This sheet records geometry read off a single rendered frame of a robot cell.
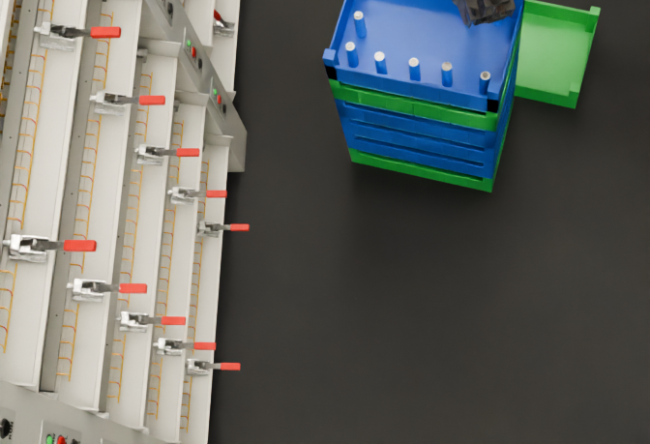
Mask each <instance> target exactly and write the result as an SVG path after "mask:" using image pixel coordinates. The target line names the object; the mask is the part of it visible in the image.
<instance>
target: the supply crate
mask: <svg viewBox="0 0 650 444"><path fill-rule="evenodd" d="M514 2H515V5H516V9H515V11H514V13H513V16H511V17H510V15H509V16H506V18H505V19H503V23H502V24H501V25H499V26H496V25H494V24H493V23H489V24H487V23H485V24H483V23H482V24H479V25H473V21H472V24H471V27H470V29H468V27H467V26H466V25H464V23H463V21H462V18H461V16H460V13H459V10H458V6H456V5H455V4H454V3H453V2H452V0H344V2H343V5H342V8H341V11H340V17H339V20H338V23H337V26H336V30H335V33H334V36H333V39H332V41H331V45H330V48H325V51H324V54H323V57H322V58H323V62H324V66H325V69H326V73H327V76H328V79H333V80H337V81H342V82H347V83H352V84H356V85H361V86H366V87H370V88H375V89H380V90H385V91H389V92H394V93H399V94H403V95H408V96H413V97H417V98H422V99H427V100H432V101H437V102H442V103H446V104H454V105H459V106H464V107H469V108H474V109H479V110H482V111H487V112H492V113H498V109H499V105H500V102H501V99H502V95H503V91H504V87H505V83H506V79H507V75H508V71H509V68H510V64H511V60H512V56H513V52H514V48H515V44H516V40H517V33H518V29H519V26H520V23H521V19H522V15H523V9H524V0H514ZM357 11H361V12H363V14H364V18H365V23H366V28H367V34H366V35H365V36H364V37H363V38H360V37H358V36H357V33H356V28H355V23H354V18H353V14H354V13H355V12H357ZM348 42H353V43H354V44H355V45H356V50H357V54H358V59H359V65H358V66H357V67H356V68H351V67H350V66H349V64H348V60H347V56H346V51H345V47H344V46H345V44H346V43H348ZM378 51H381V52H383V53H384V54H385V59H386V66H387V72H388V73H387V75H385V74H378V73H377V72H376V67H375V62H374V54H375V53H376V52H378ZM412 57H416V58H418V59H419V63H420V74H421V80H420V81H415V80H410V74H409V67H408V61H409V59H410V58H412ZM444 62H450V63H451V64H452V66H453V84H452V86H451V87H444V86H443V85H442V75H441V65H442V64H443V63H444ZM482 71H488V72H490V74H491V78H490V82H489V85H488V89H487V94H486V95H482V94H480V93H479V89H480V73H481V72H482Z"/></svg>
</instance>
